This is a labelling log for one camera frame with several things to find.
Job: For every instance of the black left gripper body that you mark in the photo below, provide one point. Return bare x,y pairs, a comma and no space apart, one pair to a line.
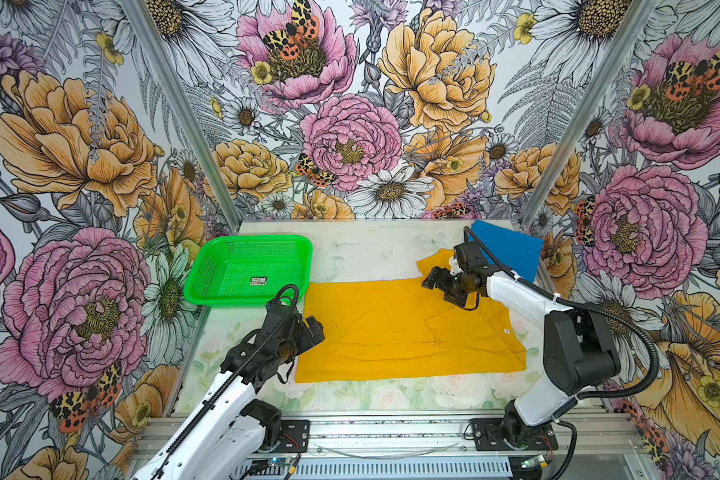
300,341

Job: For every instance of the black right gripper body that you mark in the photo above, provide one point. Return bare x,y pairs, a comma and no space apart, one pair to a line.
456,286

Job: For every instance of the yellow t-shirt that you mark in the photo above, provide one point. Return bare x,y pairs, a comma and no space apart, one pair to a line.
399,329

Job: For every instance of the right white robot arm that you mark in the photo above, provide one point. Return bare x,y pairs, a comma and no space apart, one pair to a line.
579,351

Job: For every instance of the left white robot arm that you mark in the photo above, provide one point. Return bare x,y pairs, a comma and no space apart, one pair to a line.
231,423

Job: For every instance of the folded blue t-shirt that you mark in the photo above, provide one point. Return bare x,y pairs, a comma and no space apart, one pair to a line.
520,252

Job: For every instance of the green plastic basket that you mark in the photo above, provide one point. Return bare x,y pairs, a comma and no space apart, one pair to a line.
248,271

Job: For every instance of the small green circuit board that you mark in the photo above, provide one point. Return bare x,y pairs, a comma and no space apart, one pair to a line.
274,462

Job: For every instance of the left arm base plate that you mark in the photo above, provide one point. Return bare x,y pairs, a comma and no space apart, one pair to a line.
286,436

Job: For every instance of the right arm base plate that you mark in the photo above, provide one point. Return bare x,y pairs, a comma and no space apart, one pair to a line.
494,434

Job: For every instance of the right aluminium corner post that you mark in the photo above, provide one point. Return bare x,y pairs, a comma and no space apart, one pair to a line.
622,47

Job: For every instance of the aluminium corner post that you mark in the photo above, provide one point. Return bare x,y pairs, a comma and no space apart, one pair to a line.
163,70
622,47

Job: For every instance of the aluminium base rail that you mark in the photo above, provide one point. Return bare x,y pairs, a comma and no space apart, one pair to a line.
431,445

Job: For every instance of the left aluminium corner post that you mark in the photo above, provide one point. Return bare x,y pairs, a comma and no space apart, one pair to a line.
163,70

